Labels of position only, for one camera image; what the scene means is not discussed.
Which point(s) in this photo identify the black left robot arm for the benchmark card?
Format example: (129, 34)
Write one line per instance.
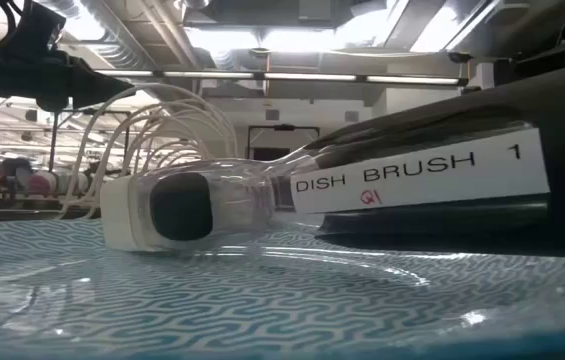
(17, 25)

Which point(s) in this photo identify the long ceiling light bar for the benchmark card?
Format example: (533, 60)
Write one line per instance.
(307, 76)

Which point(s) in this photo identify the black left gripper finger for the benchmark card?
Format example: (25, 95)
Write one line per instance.
(102, 87)

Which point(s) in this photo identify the blue wave-patterned plate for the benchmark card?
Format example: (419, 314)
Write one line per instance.
(212, 310)

